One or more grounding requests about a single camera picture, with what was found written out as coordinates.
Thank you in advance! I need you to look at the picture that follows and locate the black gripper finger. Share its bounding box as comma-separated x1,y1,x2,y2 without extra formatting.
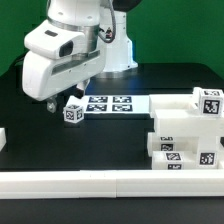
46,96,57,112
75,79,90,99

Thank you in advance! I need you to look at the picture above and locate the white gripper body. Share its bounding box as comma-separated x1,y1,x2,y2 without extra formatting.
22,20,105,101

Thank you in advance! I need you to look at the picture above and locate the white chair backrest frame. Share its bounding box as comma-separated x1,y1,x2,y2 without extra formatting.
149,87,224,137

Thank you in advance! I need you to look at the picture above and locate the white cube nut with marker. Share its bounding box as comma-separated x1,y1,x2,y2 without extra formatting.
198,89,224,117

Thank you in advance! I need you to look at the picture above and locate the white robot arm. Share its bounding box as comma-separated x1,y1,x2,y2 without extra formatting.
22,0,141,112

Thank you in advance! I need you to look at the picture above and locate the white marker base sheet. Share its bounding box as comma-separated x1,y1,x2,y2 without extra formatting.
67,95,149,114

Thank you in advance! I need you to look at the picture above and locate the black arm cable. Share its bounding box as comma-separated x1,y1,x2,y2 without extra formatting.
98,0,118,44

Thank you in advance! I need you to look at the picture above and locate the white U-shaped fence frame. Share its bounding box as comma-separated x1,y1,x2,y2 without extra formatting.
0,127,224,200

